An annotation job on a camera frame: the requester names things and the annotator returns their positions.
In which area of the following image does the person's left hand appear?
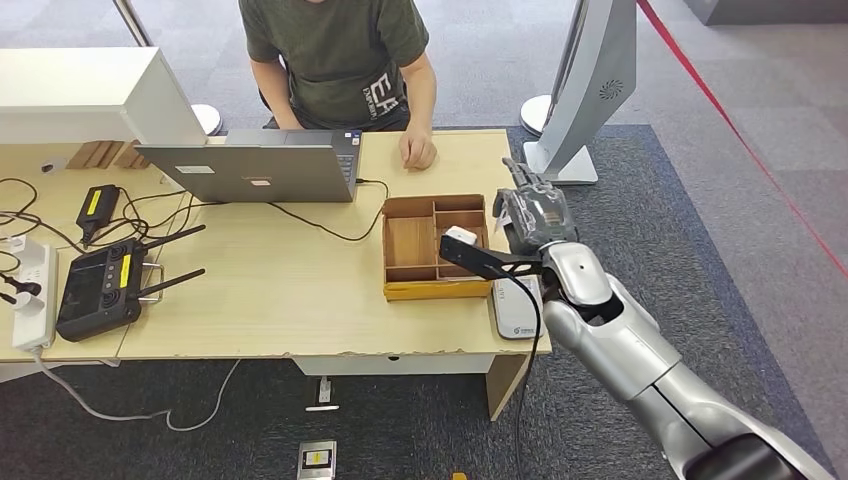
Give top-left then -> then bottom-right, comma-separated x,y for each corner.
399,124 -> 439,172

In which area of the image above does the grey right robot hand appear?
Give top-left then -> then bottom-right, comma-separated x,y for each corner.
492,156 -> 579,258

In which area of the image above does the wooden compartment box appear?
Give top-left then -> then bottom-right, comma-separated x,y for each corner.
380,193 -> 493,303

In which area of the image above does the grey card reader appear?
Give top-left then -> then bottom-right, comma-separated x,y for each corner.
490,274 -> 548,341

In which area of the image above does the person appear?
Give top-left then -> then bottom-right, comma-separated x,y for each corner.
238,0 -> 440,172

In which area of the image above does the white round stanchion base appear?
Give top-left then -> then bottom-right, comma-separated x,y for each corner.
190,103 -> 224,137
518,94 -> 553,138

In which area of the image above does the grey laptop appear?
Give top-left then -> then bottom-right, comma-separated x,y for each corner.
135,129 -> 364,204

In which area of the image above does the silver kiosk stand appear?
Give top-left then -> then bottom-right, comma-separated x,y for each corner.
521,0 -> 639,187

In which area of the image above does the red barrier belt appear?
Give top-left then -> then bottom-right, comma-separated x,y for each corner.
637,0 -> 848,280

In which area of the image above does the grey floor platform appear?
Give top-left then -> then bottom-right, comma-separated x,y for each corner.
682,0 -> 848,26

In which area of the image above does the metal stanchion pole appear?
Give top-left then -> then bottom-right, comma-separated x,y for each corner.
111,0 -> 155,49

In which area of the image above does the wooden block stack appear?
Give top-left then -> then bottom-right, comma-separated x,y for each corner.
66,139 -> 152,172

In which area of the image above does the black power adapter yellow label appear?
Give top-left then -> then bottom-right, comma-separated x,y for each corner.
74,184 -> 122,248

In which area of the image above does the silver floor socket plate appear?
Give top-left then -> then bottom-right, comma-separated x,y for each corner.
296,440 -> 338,480

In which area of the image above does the black remote controller with antennas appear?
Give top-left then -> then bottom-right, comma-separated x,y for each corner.
54,225 -> 208,344

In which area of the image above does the white counter cabinet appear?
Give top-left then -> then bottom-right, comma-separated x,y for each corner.
0,47 -> 209,147

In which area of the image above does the light wooden side desk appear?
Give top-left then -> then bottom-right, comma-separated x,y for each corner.
0,140 -> 193,364

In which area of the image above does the black power plug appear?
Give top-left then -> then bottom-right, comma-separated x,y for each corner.
0,272 -> 44,306

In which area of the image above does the white power strip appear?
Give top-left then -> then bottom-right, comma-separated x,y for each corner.
11,241 -> 60,352

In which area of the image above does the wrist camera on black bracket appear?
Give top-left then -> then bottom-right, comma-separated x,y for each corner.
438,225 -> 546,282

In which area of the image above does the black laptop cable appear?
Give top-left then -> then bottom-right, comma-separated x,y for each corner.
268,178 -> 391,244

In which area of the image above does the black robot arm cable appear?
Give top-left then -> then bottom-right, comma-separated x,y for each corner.
511,270 -> 546,480

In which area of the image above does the black adapter cable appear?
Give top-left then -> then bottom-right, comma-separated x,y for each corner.
82,189 -> 223,250

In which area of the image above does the white floor bracket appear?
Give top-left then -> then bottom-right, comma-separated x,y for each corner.
304,376 -> 341,414

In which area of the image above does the white power strip cable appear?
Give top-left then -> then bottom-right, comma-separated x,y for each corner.
29,347 -> 243,434

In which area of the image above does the black looped cable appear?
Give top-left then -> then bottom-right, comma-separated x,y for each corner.
0,177 -> 87,255

